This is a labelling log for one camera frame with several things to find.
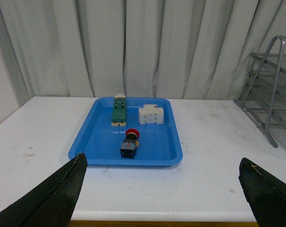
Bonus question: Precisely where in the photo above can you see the white pleated curtain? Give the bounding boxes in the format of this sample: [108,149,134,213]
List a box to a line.
[0,0,286,131]

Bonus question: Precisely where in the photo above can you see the blue plastic tray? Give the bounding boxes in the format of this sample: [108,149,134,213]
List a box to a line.
[68,97,183,167]

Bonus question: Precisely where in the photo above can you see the silver mesh tiered rack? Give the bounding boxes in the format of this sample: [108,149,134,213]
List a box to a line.
[234,35,286,148]

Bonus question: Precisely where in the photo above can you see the white circuit breaker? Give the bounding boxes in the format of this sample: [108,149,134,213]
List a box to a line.
[138,104,164,124]

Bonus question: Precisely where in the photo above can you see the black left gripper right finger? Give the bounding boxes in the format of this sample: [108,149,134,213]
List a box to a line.
[239,157,286,227]

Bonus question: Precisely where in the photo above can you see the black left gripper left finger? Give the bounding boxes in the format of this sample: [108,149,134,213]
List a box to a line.
[0,153,88,227]

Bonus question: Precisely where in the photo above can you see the green knife switch block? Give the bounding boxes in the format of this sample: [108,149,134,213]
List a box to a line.
[111,94,126,126]

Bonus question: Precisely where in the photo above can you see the red emergency stop button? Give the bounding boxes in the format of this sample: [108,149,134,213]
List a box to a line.
[120,128,140,159]

